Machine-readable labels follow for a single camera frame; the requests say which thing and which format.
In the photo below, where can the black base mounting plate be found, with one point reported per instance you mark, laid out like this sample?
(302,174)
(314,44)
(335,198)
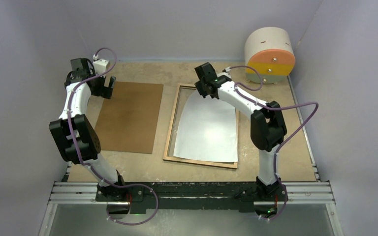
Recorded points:
(247,196)

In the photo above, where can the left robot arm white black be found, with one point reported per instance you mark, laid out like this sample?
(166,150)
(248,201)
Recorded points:
(72,132)

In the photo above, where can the black wooden picture frame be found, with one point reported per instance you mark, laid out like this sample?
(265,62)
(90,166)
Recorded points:
(172,132)

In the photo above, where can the round cream drawer cabinet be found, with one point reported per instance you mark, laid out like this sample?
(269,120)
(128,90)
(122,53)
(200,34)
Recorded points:
(269,51)

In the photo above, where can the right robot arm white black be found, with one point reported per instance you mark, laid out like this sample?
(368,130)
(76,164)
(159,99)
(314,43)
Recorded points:
(267,125)

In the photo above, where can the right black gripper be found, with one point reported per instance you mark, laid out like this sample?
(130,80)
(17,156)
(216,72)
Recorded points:
(199,85)

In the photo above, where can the mountain landscape photo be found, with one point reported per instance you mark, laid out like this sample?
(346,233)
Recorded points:
(207,130)

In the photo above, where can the aluminium rail frame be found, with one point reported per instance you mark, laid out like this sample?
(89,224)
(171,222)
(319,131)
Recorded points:
(84,193)

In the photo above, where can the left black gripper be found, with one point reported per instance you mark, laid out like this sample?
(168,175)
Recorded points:
(104,91)

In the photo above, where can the brown backing board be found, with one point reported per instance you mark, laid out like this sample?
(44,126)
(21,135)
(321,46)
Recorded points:
(128,121)

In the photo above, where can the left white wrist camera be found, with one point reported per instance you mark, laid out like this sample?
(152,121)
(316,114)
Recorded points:
(100,65)

